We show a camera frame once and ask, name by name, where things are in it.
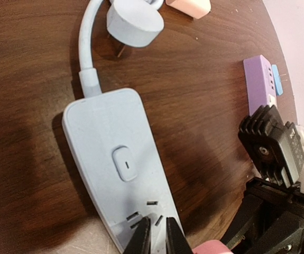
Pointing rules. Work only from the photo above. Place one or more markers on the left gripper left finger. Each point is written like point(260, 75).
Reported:
point(140, 242)

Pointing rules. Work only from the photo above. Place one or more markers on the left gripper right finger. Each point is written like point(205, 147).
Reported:
point(176, 242)

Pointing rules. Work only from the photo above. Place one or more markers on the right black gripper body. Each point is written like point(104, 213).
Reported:
point(270, 219)

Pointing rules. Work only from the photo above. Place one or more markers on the pink plug adapter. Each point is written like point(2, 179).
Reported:
point(212, 247)

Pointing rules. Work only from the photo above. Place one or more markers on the light blue power strip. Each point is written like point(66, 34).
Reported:
point(113, 147)

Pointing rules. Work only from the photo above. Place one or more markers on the purple power strip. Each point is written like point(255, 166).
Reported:
point(259, 83)

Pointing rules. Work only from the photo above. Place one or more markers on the small pink charger plug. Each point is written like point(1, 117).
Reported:
point(194, 8)

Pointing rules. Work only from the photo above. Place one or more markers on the blue plug adapter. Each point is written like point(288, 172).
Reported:
point(277, 80)

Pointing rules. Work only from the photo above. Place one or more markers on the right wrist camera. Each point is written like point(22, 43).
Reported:
point(274, 146)

